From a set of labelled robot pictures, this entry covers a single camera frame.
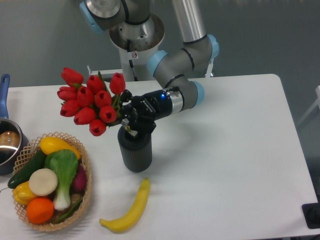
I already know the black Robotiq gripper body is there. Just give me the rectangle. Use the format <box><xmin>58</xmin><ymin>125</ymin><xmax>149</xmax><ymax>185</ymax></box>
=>
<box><xmin>121</xmin><ymin>90</ymin><xmax>173</xmax><ymax>124</ymax></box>

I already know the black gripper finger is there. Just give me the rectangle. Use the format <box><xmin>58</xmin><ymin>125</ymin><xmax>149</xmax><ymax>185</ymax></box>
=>
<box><xmin>120</xmin><ymin>118</ymin><xmax>156</xmax><ymax>138</ymax></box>
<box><xmin>120</xmin><ymin>89</ymin><xmax>133</xmax><ymax>104</ymax></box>

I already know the dark grey ribbed vase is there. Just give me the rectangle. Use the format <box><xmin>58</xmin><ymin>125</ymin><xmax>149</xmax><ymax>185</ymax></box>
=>
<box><xmin>117</xmin><ymin>126</ymin><xmax>153</xmax><ymax>173</ymax></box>

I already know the red tulip bouquet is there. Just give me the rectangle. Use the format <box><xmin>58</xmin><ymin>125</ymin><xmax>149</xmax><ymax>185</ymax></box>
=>
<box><xmin>57</xmin><ymin>67</ymin><xmax>126</xmax><ymax>137</ymax></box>

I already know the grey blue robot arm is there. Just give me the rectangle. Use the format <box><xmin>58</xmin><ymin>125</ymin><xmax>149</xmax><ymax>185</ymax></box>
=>
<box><xmin>79</xmin><ymin>0</ymin><xmax>220</xmax><ymax>119</ymax></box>

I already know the purple red onion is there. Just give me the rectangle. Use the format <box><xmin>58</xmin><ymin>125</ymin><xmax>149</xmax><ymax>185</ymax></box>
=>
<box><xmin>71</xmin><ymin>164</ymin><xmax>87</xmax><ymax>193</ymax></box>

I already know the green bok choy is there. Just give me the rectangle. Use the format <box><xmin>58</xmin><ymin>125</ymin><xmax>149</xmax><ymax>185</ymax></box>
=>
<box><xmin>44</xmin><ymin>149</ymin><xmax>78</xmax><ymax>211</ymax></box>

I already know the yellow squash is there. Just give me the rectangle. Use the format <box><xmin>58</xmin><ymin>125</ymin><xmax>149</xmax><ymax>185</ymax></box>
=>
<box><xmin>39</xmin><ymin>136</ymin><xmax>81</xmax><ymax>160</ymax></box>

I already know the yellow banana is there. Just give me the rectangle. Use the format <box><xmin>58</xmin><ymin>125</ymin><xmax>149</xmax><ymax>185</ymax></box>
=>
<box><xmin>99</xmin><ymin>177</ymin><xmax>151</xmax><ymax>234</ymax></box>

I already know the woven wicker basket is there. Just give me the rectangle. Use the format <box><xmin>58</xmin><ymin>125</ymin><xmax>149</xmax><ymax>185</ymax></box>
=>
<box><xmin>13</xmin><ymin>132</ymin><xmax>92</xmax><ymax>232</ymax></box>

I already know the green bean pod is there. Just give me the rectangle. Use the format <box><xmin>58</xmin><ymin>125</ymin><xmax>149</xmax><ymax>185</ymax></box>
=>
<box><xmin>53</xmin><ymin>198</ymin><xmax>83</xmax><ymax>224</ymax></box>

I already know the dark green cucumber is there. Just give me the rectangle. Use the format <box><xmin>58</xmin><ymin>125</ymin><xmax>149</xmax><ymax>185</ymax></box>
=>
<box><xmin>7</xmin><ymin>150</ymin><xmax>47</xmax><ymax>189</ymax></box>

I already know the beige round bun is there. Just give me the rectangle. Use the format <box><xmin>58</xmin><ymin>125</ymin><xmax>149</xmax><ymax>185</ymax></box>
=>
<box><xmin>28</xmin><ymin>168</ymin><xmax>58</xmax><ymax>196</ymax></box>

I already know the orange fruit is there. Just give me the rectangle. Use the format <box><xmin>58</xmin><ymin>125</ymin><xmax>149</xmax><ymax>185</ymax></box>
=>
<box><xmin>26</xmin><ymin>197</ymin><xmax>55</xmax><ymax>224</ymax></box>

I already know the yellow bell pepper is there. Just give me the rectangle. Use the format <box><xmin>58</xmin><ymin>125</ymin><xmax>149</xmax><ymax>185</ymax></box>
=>
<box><xmin>12</xmin><ymin>181</ymin><xmax>38</xmax><ymax>206</ymax></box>

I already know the black device at edge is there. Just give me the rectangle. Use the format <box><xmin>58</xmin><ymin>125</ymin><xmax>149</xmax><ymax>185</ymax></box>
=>
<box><xmin>301</xmin><ymin>202</ymin><xmax>320</xmax><ymax>229</ymax></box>

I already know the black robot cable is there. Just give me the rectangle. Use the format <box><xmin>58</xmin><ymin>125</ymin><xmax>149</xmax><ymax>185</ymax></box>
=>
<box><xmin>126</xmin><ymin>39</ymin><xmax>139</xmax><ymax>82</ymax></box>

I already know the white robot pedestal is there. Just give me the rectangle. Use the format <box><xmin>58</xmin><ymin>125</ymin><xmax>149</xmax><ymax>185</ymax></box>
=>
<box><xmin>109</xmin><ymin>13</ymin><xmax>165</xmax><ymax>82</ymax></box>

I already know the blue handled saucepan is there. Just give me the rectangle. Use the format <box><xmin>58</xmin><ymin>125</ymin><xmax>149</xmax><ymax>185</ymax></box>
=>
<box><xmin>0</xmin><ymin>73</ymin><xmax>29</xmax><ymax>176</ymax></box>

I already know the white frame at right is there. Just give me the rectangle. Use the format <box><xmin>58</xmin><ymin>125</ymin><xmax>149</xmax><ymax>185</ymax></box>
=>
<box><xmin>297</xmin><ymin>85</ymin><xmax>320</xmax><ymax>126</ymax></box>

